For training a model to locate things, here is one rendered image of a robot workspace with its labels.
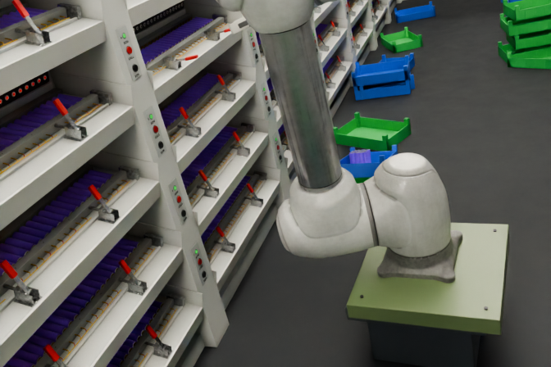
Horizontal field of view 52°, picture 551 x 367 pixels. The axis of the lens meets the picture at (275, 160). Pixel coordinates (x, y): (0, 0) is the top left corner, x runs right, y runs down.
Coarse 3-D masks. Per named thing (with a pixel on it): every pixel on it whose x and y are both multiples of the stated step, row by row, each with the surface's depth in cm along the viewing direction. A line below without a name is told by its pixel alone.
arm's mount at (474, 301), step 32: (480, 224) 144; (480, 256) 134; (384, 288) 133; (416, 288) 130; (448, 288) 128; (480, 288) 125; (384, 320) 129; (416, 320) 125; (448, 320) 122; (480, 320) 118
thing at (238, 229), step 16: (256, 176) 211; (272, 176) 214; (240, 192) 203; (256, 192) 205; (272, 192) 207; (224, 208) 193; (240, 208) 197; (256, 208) 198; (224, 224) 185; (240, 224) 189; (256, 224) 193; (208, 240) 177; (224, 240) 177; (240, 240) 182; (208, 256) 174; (224, 256) 174; (224, 272) 168
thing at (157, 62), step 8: (208, 24) 180; (216, 24) 182; (200, 32) 172; (184, 40) 165; (192, 40) 167; (176, 48) 159; (184, 48) 163; (160, 56) 153; (168, 56) 155; (152, 64) 147; (160, 64) 151
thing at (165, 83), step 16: (176, 16) 184; (208, 16) 191; (224, 16) 187; (240, 16) 187; (144, 32) 166; (240, 32) 189; (192, 48) 166; (208, 48) 167; (224, 48) 177; (192, 64) 157; (208, 64) 168; (160, 80) 144; (176, 80) 150; (160, 96) 142
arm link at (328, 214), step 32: (224, 0) 99; (256, 0) 98; (288, 0) 98; (288, 32) 103; (288, 64) 106; (288, 96) 111; (320, 96) 112; (288, 128) 116; (320, 128) 115; (320, 160) 118; (320, 192) 123; (352, 192) 125; (288, 224) 128; (320, 224) 125; (352, 224) 125; (320, 256) 131
